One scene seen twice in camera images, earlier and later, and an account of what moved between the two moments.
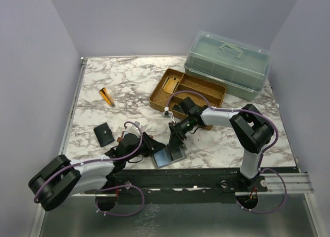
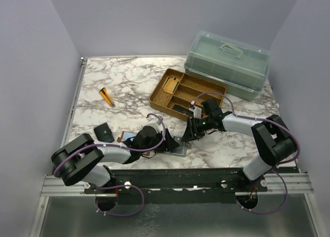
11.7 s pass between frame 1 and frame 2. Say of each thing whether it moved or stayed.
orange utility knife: stayed
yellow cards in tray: stayed
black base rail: stayed
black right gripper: moved
